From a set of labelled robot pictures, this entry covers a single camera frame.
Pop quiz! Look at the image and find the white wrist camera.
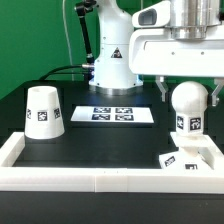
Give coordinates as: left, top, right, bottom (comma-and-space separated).
132, 0, 171, 28

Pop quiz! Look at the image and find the white lamp base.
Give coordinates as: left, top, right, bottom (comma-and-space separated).
158, 131, 216, 171

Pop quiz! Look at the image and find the white frame wall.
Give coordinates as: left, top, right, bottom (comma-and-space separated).
0, 132, 224, 194

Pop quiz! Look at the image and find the grey cable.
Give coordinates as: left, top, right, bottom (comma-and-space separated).
61, 0, 76, 82

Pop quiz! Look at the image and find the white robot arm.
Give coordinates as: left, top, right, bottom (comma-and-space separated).
89, 0, 224, 105

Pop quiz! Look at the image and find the white marker plate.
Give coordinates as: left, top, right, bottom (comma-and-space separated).
71, 106, 154, 124

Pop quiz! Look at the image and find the white lamp shade cone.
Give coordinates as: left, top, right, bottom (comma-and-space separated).
25, 86, 64, 140

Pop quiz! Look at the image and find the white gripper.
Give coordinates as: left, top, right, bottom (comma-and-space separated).
129, 24, 224, 107

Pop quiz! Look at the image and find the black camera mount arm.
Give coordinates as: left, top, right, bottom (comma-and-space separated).
75, 0, 96, 64

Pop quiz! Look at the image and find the black cable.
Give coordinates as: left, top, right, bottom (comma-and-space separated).
39, 64, 94, 82

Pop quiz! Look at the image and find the white lamp bulb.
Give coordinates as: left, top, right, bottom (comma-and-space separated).
171, 81, 208, 136

